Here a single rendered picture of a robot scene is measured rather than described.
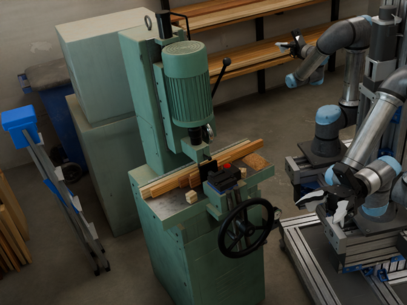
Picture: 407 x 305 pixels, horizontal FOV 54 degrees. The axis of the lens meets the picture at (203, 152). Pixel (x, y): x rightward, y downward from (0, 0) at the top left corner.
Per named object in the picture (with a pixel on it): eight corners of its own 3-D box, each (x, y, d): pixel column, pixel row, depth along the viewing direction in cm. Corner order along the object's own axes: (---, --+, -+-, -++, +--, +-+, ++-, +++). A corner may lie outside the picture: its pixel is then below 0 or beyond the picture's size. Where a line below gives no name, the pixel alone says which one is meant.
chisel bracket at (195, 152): (198, 167, 178) (195, 150, 173) (182, 154, 188) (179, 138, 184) (212, 160, 181) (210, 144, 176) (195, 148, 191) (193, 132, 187)
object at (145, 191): (143, 200, 176) (140, 190, 174) (140, 197, 178) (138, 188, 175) (251, 149, 201) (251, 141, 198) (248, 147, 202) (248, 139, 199)
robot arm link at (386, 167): (400, 181, 126) (404, 159, 121) (378, 197, 121) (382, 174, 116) (378, 171, 132) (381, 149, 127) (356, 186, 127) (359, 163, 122)
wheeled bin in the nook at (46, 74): (61, 191, 343) (21, 87, 291) (50, 162, 385) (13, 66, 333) (131, 166, 365) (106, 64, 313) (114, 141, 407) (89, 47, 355)
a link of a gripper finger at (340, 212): (345, 238, 105) (349, 217, 113) (344, 220, 103) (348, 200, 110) (333, 237, 107) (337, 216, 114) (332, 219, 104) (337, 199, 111)
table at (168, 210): (174, 245, 159) (171, 234, 156) (141, 206, 182) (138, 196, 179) (289, 184, 184) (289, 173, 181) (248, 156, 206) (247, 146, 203)
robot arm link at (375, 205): (361, 195, 139) (365, 169, 133) (392, 210, 131) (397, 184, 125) (347, 205, 136) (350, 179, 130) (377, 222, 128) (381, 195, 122)
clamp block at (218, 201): (221, 214, 167) (218, 198, 162) (203, 198, 177) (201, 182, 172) (249, 200, 173) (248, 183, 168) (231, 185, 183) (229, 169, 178)
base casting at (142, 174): (182, 245, 176) (180, 230, 171) (129, 185, 219) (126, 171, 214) (262, 203, 194) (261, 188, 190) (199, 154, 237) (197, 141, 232)
